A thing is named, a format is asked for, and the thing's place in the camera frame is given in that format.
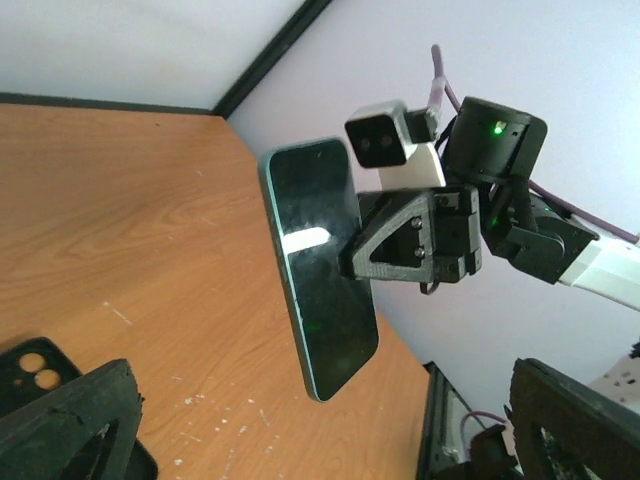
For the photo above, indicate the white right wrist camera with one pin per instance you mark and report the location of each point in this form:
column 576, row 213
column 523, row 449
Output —
column 399, row 144

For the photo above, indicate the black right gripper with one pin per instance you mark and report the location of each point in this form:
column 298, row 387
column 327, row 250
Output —
column 395, row 241

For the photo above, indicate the teal phone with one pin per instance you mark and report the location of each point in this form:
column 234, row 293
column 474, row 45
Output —
column 312, row 210

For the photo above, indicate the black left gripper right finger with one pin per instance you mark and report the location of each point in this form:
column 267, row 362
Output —
column 564, row 429

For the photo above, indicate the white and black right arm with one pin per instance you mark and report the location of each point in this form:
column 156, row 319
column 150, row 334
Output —
column 494, row 148

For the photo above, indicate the black frame rail base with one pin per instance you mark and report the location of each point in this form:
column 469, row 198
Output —
column 459, row 443

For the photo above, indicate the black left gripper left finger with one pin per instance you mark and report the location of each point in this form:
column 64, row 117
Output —
column 85, row 429

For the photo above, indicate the black right frame post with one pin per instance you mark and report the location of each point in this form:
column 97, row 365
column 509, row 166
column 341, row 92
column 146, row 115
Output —
column 300, row 21

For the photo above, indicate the black phone case with ring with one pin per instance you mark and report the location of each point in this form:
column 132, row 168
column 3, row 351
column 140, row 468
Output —
column 20, row 365

